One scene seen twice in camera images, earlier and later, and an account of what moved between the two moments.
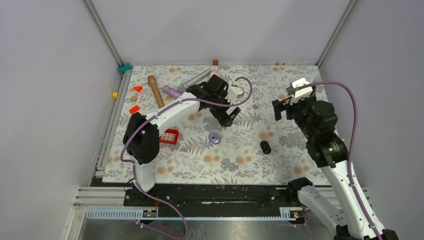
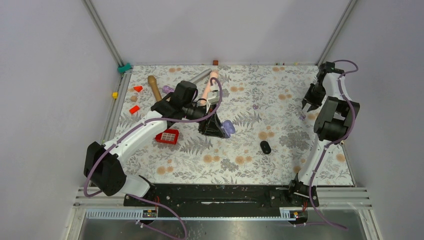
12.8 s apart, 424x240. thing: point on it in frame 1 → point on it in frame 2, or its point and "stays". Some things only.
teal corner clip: (123, 68) stays
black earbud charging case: (265, 147) stays
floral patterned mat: (257, 148) stays
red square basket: (169, 136) stays
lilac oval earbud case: (214, 138) → (228, 128)
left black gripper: (224, 119) → (211, 126)
